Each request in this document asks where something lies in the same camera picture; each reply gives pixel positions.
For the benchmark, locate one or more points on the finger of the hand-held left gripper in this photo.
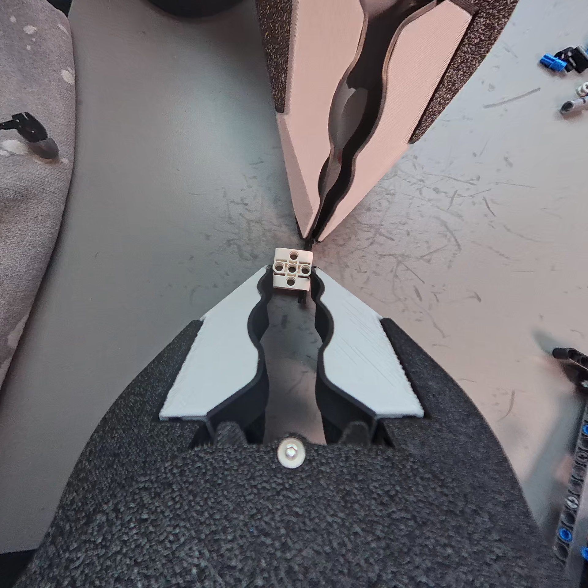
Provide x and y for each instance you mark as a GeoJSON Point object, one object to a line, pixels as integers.
{"type": "Point", "coordinates": [413, 82]}
{"type": "Point", "coordinates": [312, 69]}

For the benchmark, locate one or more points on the black oval pad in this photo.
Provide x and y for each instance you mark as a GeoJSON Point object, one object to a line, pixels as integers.
{"type": "Point", "coordinates": [206, 7]}

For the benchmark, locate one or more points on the white square toy connector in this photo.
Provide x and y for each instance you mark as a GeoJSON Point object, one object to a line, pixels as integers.
{"type": "Point", "coordinates": [291, 268]}

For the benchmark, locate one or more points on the pile of blue black pins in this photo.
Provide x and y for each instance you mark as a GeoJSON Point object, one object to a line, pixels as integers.
{"type": "Point", "coordinates": [558, 59]}

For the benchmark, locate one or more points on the grey toy axle connector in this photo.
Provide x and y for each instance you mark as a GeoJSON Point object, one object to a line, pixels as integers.
{"type": "Point", "coordinates": [572, 104]}

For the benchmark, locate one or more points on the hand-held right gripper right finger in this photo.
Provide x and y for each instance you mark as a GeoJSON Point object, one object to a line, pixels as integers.
{"type": "Point", "coordinates": [367, 367]}

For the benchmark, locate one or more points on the grey black toy chassis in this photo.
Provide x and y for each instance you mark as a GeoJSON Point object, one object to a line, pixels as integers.
{"type": "Point", "coordinates": [572, 459]}

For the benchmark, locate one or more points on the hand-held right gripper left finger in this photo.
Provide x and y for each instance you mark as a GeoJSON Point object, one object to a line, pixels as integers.
{"type": "Point", "coordinates": [216, 367]}

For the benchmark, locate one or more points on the grey desk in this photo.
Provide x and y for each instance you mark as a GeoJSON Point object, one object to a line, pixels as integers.
{"type": "Point", "coordinates": [160, 160]}

